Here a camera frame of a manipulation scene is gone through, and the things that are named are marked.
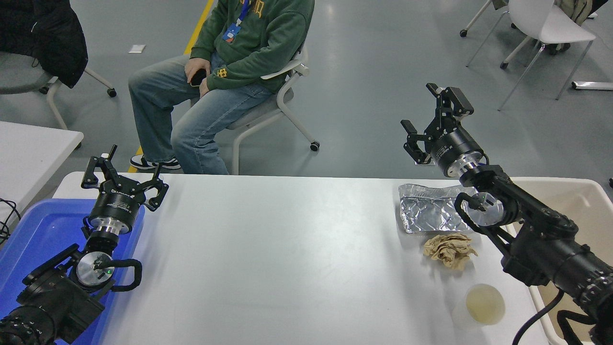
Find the crumpled tan paper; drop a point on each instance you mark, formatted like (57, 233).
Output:
(448, 251)

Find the blue plastic tray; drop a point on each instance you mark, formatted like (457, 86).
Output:
(38, 235)

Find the black jacket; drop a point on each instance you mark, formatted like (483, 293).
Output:
(43, 33)

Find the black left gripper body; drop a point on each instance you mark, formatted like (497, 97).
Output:
(117, 203)

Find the grey armchair with white frame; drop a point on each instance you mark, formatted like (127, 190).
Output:
(19, 72)

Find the white paper cup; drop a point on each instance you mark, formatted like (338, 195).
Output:
(483, 304)

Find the white grey castor chair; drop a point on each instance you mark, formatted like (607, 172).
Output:
(268, 108)

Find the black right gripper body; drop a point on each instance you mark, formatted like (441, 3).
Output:
(455, 146)

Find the white table foot bar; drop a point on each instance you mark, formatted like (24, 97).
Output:
(594, 86)

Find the beige garment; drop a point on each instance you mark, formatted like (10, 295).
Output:
(572, 10)

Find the white side table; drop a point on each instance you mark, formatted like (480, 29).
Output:
(28, 158)

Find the person's right hand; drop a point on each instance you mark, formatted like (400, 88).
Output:
(196, 64)

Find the silver foil tray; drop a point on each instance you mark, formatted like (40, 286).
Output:
(426, 211)

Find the white shell chair metal legs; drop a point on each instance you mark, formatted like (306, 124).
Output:
(550, 24)

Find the seated person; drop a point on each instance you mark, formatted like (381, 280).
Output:
(249, 38)

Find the dark mobile phone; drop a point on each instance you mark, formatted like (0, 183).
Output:
(198, 78)

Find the person's left hand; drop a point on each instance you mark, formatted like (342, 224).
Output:
(204, 86)

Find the large pale plastic bin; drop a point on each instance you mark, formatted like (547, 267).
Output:
(574, 201)

